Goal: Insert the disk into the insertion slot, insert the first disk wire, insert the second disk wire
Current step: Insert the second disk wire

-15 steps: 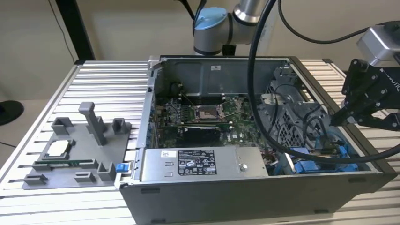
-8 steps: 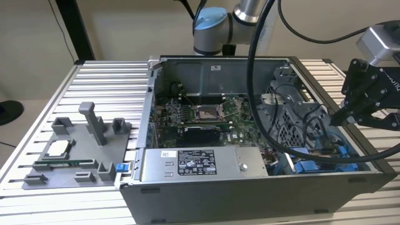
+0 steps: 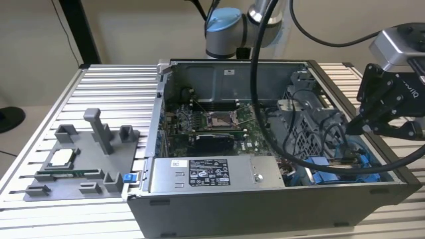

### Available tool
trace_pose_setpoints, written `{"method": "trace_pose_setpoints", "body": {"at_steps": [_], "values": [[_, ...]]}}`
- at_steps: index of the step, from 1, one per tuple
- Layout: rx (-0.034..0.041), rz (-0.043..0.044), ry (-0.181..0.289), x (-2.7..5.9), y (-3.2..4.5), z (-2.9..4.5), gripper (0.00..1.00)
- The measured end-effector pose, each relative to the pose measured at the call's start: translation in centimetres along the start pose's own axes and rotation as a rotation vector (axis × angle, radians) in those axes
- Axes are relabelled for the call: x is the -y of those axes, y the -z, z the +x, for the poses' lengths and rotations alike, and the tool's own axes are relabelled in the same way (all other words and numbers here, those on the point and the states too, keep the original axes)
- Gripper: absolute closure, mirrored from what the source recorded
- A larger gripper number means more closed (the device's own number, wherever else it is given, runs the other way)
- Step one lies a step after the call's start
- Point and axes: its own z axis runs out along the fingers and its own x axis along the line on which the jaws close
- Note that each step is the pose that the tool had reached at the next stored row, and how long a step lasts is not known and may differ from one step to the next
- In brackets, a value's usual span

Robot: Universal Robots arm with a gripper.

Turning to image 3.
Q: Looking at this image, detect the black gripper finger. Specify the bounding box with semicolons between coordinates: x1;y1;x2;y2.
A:
346;63;384;137
365;119;425;141

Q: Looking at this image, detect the black disk wire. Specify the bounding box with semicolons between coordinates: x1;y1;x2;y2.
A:
326;121;358;165

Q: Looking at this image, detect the hard disk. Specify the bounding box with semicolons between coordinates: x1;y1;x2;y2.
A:
304;148;381;175

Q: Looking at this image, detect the blue disk carrier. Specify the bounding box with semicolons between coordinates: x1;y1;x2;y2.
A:
312;170;382;185

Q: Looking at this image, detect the black RAM slot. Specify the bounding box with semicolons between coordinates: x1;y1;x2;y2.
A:
189;97;241;105
192;103;241;111

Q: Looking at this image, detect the green motherboard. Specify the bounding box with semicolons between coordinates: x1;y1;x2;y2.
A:
163;99;282;158

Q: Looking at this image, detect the CPU socket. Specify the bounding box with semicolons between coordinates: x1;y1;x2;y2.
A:
207;111;241;131

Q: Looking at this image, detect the thin metal locking lever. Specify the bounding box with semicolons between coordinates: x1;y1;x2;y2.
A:
193;99;212;113

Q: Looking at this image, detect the black graphics card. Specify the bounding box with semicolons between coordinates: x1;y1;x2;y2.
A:
195;133;234;150

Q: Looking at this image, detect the dark grey PC case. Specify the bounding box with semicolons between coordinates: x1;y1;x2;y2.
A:
128;58;422;239

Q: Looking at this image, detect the silver power supply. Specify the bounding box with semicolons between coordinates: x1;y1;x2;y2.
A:
149;156;286;194

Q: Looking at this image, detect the grey parts rack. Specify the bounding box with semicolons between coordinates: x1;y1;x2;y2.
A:
23;108;143;202

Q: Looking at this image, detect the green RAM stick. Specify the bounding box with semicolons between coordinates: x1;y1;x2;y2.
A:
39;171;100;179

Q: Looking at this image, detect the silver CPU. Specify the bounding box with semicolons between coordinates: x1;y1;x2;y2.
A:
49;150;75;166

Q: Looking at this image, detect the black round stand base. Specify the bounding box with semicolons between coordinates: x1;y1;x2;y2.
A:
0;106;27;134

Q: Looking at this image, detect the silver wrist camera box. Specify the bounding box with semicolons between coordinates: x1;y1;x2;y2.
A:
369;29;425;73

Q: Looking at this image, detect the thin black camera cable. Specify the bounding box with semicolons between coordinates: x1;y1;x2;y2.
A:
289;0;382;47

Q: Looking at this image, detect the thin black wire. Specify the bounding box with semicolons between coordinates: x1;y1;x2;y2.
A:
284;90;328;160

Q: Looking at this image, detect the thick black cable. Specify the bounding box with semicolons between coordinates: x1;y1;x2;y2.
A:
250;0;425;175

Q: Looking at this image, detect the coloured power wire bundle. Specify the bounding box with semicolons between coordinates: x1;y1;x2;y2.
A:
278;160;300;181

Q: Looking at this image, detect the black frame post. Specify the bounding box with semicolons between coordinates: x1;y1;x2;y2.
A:
59;0;103;65

